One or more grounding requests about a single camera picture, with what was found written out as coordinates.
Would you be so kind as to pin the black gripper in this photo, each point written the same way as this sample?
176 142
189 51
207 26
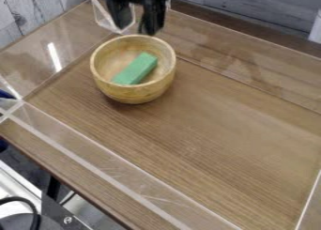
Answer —
153 17

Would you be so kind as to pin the green rectangular block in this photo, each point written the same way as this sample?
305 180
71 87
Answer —
137 70

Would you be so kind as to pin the light wooden bowl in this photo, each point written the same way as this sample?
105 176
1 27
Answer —
116 54

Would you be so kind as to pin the black table leg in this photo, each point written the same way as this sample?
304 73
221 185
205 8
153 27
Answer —
54 188

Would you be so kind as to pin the clear acrylic corner bracket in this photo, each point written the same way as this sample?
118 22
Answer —
105 19

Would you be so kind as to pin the clear acrylic front wall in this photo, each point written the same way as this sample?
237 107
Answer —
130 156

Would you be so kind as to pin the black metal base plate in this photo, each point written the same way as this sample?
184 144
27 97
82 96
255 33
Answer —
57 218

